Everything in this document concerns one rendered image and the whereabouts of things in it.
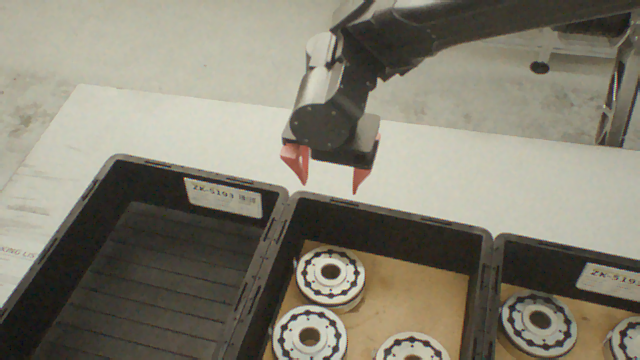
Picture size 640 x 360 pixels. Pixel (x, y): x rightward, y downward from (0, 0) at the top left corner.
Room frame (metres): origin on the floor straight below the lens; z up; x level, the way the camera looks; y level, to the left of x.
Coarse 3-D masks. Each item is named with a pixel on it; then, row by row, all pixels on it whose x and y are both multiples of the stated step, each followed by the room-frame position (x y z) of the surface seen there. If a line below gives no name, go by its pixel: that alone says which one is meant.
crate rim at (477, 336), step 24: (312, 192) 0.61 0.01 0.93; (288, 216) 0.57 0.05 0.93; (384, 216) 0.57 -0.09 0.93; (408, 216) 0.57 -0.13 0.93; (432, 216) 0.57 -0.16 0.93; (264, 264) 0.48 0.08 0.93; (480, 264) 0.48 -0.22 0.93; (264, 288) 0.45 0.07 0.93; (480, 288) 0.45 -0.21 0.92; (480, 312) 0.41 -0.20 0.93; (240, 336) 0.38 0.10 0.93; (480, 336) 0.38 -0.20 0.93
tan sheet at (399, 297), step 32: (288, 288) 0.51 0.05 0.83; (384, 288) 0.51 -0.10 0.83; (416, 288) 0.51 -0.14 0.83; (448, 288) 0.51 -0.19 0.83; (352, 320) 0.45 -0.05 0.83; (384, 320) 0.45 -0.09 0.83; (416, 320) 0.45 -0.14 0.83; (448, 320) 0.45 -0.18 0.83; (352, 352) 0.40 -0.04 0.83; (448, 352) 0.41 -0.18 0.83
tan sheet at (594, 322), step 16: (512, 288) 0.51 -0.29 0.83; (528, 288) 0.51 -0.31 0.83; (576, 304) 0.48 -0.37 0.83; (592, 304) 0.48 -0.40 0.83; (576, 320) 0.46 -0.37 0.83; (592, 320) 0.46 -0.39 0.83; (608, 320) 0.46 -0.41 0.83; (592, 336) 0.43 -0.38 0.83; (496, 352) 0.41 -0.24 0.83; (576, 352) 0.41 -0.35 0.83; (592, 352) 0.41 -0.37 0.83
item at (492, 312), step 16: (496, 240) 0.52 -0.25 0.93; (512, 240) 0.52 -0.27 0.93; (528, 240) 0.52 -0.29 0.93; (544, 240) 0.52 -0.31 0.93; (496, 256) 0.50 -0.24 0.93; (576, 256) 0.50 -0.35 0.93; (592, 256) 0.50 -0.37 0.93; (608, 256) 0.50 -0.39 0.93; (496, 272) 0.48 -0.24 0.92; (496, 304) 0.42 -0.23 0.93; (496, 320) 0.40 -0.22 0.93; (496, 336) 0.38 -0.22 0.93
